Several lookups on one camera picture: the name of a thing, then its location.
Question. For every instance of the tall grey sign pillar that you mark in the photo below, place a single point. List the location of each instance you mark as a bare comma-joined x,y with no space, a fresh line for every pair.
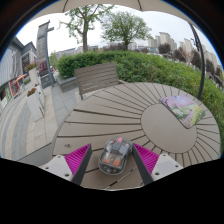
42,50

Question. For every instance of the dark curved parasol pole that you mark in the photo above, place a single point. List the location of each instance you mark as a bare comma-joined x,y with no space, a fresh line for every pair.
202,63

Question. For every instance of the beige parasol canopy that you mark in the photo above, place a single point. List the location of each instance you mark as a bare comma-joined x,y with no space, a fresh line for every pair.
103,3

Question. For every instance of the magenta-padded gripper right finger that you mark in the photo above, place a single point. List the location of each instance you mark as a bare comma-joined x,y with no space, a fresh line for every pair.
161,166

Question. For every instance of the distant apartment buildings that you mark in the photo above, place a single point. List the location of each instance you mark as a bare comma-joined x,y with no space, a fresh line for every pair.
166,40

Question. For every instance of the white planter with flowers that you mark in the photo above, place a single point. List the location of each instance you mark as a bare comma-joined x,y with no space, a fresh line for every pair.
32,74
34,106

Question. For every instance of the floral landscape print mouse pad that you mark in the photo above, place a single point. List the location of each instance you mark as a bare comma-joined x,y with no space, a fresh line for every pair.
184,110

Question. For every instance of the brown slatted outdoor chair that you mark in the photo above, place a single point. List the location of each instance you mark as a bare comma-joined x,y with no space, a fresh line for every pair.
96,78

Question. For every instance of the transparent grey computer mouse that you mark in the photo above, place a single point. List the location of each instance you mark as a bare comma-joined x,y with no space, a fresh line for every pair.
114,156

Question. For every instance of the grey storefront building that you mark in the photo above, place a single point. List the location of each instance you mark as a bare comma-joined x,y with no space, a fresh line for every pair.
13,71

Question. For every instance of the green hedge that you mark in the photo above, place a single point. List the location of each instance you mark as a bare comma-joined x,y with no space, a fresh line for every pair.
156,68

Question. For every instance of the thin-leaved tree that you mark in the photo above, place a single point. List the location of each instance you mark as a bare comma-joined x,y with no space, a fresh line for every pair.
85,35

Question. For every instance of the round leafy green tree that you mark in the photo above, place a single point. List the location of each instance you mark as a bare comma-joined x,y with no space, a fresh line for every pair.
125,26

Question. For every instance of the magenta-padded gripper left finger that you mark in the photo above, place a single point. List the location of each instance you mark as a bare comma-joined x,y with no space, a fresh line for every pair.
63,166

